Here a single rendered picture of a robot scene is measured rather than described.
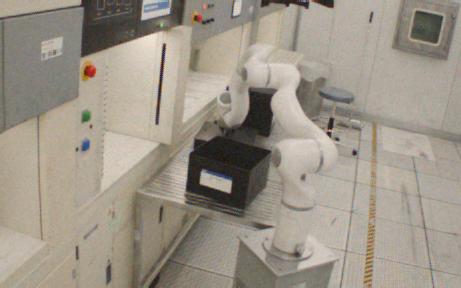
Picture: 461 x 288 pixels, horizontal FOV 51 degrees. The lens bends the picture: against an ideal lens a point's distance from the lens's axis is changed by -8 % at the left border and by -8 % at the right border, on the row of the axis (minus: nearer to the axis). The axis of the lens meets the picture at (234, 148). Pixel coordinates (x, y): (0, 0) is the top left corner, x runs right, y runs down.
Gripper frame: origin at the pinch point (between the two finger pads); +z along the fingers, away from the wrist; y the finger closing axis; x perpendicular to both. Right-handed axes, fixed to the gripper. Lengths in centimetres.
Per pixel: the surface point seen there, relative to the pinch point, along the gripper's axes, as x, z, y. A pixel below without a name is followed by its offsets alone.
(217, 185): 42, -34, -5
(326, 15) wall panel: -285, 245, -57
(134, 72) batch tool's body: -2, -39, 43
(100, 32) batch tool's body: 24, -105, 34
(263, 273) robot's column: 77, -52, -29
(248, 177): 38, -41, -17
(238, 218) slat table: 54, -36, -16
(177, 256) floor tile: 55, 71, 21
